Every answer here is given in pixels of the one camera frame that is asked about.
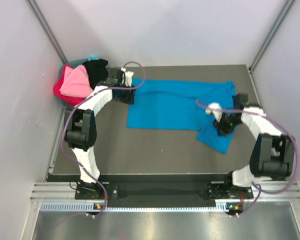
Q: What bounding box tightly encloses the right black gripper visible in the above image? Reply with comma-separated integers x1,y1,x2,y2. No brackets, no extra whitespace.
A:
212,111,244,137

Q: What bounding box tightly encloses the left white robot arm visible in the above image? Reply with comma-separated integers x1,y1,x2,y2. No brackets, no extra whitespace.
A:
64,67,136,200

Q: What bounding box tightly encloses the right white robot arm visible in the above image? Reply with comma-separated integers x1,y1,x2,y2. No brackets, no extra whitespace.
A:
205,93,298,199

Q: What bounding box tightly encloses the black t shirt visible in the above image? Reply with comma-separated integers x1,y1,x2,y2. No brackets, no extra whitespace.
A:
82,59,108,90

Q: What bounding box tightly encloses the pink t shirt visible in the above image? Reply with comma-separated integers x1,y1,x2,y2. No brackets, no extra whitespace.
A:
60,65,93,98

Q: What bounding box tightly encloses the light blue t shirt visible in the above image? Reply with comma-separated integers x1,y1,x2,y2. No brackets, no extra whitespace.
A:
88,55,99,61

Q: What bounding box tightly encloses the red t shirt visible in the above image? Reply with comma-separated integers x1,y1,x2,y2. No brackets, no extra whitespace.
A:
53,64,85,107

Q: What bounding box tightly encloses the blue laundry basket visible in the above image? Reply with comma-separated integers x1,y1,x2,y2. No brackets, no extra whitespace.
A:
56,58,88,109

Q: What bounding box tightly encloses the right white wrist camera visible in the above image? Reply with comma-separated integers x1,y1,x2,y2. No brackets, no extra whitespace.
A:
205,102,223,122

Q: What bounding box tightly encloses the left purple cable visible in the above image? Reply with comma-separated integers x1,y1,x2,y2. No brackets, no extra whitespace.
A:
61,61,147,218

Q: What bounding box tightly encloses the purple cable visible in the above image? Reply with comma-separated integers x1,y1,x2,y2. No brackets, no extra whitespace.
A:
61,61,147,218
194,98,300,218

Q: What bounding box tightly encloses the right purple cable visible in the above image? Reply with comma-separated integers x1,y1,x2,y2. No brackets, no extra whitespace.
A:
194,98,300,218

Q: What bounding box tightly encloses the aluminium rail frame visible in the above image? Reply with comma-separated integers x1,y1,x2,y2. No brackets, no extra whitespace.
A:
21,182,300,240

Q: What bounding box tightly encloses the grey slotted cable duct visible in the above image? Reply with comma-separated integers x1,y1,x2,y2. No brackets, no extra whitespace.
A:
40,202,240,213

